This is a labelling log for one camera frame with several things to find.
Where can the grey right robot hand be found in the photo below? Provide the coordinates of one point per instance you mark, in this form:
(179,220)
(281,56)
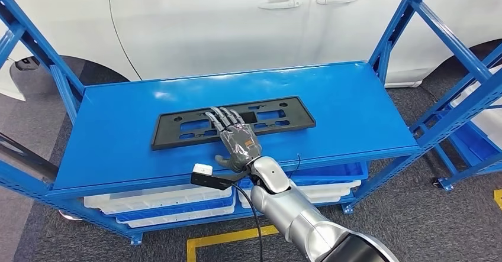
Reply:
(241,142)

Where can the black plastic frame part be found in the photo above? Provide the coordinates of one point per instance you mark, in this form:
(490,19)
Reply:
(164,136)

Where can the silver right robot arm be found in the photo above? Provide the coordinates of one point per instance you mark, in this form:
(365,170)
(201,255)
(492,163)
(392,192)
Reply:
(290,209)

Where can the blue metal shelf rack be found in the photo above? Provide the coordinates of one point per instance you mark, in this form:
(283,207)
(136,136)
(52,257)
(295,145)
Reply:
(476,144)
(333,115)

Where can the yellow floor tape square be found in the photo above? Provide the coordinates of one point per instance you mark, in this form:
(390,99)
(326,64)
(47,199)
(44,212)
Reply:
(219,238)
(498,199)

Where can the white car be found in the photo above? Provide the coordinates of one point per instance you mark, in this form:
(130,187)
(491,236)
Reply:
(196,29)

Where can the pole stand with round base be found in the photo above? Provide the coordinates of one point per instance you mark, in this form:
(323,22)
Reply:
(27,158)

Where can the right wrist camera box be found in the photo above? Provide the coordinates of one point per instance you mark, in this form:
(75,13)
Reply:
(204,180)

